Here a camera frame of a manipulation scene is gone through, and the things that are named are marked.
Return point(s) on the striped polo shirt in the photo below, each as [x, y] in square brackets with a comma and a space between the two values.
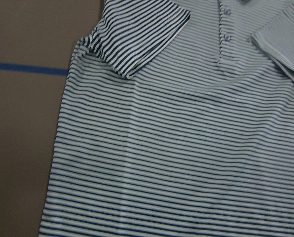
[177, 120]

